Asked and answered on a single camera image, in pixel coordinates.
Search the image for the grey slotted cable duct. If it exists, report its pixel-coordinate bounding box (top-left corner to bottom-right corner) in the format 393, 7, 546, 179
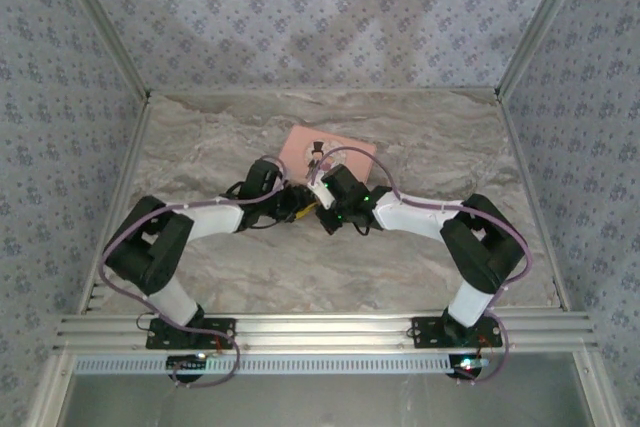
73, 352, 454, 376

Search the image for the black controller board with LED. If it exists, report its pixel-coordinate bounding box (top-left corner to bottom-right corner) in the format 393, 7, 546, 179
448, 354, 490, 381
165, 352, 212, 379

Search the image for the grey metal panel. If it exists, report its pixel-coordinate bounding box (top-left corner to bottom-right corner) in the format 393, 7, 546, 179
62, 372, 599, 427

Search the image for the aluminium frame post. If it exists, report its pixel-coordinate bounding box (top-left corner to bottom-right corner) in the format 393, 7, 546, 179
493, 0, 594, 100
48, 0, 153, 100

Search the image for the aluminium table side rail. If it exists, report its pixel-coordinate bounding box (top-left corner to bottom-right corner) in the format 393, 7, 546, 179
497, 94, 572, 312
79, 94, 153, 314

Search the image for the pink box with cartoon couple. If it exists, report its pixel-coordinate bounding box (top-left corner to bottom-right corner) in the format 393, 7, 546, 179
277, 124, 378, 186

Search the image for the right wrist camera silver mount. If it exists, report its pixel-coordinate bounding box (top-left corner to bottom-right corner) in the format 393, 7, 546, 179
309, 179, 334, 211

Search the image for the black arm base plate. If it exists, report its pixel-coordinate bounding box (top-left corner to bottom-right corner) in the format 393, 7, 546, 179
409, 315, 504, 351
144, 317, 237, 351

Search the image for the aluminium rail beam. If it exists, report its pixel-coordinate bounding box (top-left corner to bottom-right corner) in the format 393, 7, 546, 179
52, 310, 599, 352

